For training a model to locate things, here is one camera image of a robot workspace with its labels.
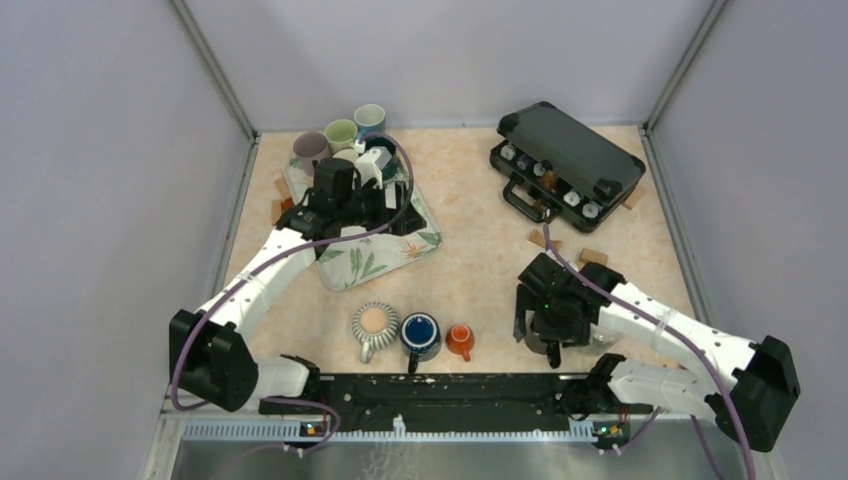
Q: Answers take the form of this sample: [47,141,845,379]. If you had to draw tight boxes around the light green mug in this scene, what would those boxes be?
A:
[323,119,358,154]

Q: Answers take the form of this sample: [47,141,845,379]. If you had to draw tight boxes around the white ribbed mug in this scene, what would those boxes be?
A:
[333,148,361,164]

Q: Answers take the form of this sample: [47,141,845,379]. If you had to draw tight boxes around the black mug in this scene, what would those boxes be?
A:
[524,312,571,369]

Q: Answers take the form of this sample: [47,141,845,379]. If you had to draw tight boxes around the navy blue mug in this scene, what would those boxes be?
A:
[399,312,442,375]

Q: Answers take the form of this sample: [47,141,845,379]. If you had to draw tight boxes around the black poker chip case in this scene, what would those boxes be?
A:
[489,101,646,233]

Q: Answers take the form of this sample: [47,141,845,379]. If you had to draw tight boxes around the striped grey white mug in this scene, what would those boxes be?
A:
[351,301,400,364]

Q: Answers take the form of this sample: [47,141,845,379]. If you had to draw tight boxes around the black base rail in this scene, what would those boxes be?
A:
[258,373,652,433]

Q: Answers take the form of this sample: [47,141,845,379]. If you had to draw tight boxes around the small orange mug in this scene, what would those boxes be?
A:
[445,324,475,362]

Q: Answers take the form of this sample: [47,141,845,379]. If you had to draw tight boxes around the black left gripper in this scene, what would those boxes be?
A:
[336,177,426,236]

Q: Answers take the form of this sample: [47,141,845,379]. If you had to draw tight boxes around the wooden blocks beside tray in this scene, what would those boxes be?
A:
[270,177,294,225]

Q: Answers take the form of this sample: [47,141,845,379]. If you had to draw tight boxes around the wooden block behind case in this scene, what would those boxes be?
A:
[622,185,647,210]

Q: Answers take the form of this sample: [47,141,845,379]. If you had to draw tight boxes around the white floral tray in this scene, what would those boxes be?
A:
[316,134,442,291]

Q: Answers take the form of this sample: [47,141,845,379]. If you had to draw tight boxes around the clear floral glass jar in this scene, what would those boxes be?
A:
[588,331,622,355]

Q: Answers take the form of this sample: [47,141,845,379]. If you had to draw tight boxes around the lilac purple mug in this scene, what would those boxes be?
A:
[293,131,332,177]

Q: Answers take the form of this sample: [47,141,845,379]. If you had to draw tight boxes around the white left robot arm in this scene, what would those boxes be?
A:
[168,159,427,414]

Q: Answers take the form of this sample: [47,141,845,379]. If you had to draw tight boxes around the light blue mug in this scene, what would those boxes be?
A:
[353,104,386,140]

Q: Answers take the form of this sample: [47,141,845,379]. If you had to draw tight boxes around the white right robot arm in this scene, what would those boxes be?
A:
[513,253,800,453]

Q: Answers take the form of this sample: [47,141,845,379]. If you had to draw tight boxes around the dark green mug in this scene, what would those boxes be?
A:
[366,137,401,184]

